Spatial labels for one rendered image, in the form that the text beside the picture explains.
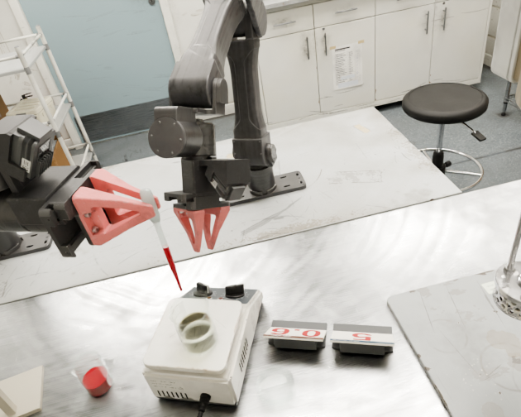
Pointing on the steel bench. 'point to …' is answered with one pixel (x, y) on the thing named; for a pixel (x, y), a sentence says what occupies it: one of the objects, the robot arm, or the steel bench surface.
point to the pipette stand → (14, 392)
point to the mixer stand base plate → (471, 347)
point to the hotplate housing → (161, 382)
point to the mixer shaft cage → (520, 269)
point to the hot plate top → (230, 324)
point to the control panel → (228, 298)
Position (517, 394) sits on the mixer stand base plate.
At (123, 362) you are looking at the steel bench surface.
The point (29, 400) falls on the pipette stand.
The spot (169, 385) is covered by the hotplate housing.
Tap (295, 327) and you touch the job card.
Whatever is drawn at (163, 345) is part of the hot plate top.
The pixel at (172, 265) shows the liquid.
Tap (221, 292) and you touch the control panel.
